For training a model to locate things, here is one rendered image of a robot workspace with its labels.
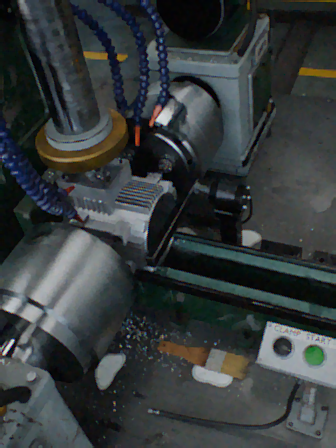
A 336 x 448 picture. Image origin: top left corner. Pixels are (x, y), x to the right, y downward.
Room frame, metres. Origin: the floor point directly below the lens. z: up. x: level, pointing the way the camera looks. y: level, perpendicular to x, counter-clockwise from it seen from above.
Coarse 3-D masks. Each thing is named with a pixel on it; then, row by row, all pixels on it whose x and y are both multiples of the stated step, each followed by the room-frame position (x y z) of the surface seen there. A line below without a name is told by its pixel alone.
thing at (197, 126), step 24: (168, 96) 1.06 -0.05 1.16; (192, 96) 1.06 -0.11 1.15; (144, 120) 0.98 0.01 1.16; (168, 120) 0.97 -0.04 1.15; (192, 120) 0.99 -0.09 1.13; (216, 120) 1.04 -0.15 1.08; (144, 144) 0.98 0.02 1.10; (168, 144) 0.95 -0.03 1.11; (192, 144) 0.94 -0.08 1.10; (216, 144) 1.01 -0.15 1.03; (144, 168) 0.98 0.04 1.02; (168, 168) 0.92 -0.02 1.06; (192, 168) 0.92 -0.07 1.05
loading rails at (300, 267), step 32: (192, 256) 0.79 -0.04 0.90; (224, 256) 0.76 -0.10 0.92; (256, 256) 0.74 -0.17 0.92; (288, 256) 0.71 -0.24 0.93; (160, 288) 0.72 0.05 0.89; (192, 288) 0.68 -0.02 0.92; (224, 288) 0.67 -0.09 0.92; (256, 288) 0.71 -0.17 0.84; (288, 288) 0.67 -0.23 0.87; (320, 288) 0.64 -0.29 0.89; (224, 320) 0.65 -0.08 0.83; (256, 320) 0.61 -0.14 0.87; (288, 320) 0.57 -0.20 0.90; (320, 320) 0.54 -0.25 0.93
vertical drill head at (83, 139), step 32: (32, 0) 0.81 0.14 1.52; (64, 0) 0.84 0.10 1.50; (32, 32) 0.82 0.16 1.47; (64, 32) 0.82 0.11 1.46; (64, 64) 0.82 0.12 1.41; (64, 96) 0.81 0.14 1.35; (64, 128) 0.82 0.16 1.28; (96, 128) 0.82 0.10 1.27; (64, 160) 0.78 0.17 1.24; (96, 160) 0.77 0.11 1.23
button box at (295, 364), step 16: (272, 336) 0.44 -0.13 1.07; (288, 336) 0.43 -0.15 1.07; (304, 336) 0.43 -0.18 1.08; (320, 336) 0.42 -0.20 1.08; (272, 352) 0.42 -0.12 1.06; (304, 352) 0.40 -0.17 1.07; (272, 368) 0.40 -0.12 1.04; (288, 368) 0.39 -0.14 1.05; (304, 368) 0.38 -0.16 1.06; (320, 368) 0.38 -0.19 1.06; (320, 384) 0.37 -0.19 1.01
